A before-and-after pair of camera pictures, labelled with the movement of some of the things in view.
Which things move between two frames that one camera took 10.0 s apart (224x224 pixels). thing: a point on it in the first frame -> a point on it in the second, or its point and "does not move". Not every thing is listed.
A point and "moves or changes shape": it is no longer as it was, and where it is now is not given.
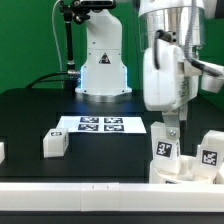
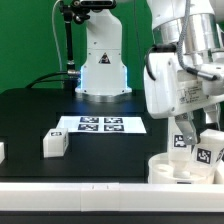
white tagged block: x=210 y=155 moves or changes shape
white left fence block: x=2 y=152 does not move
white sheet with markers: x=102 y=124 does not move
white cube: x=55 y=142 does not move
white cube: x=165 y=153 -> x=179 y=151
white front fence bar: x=112 y=197 does not move
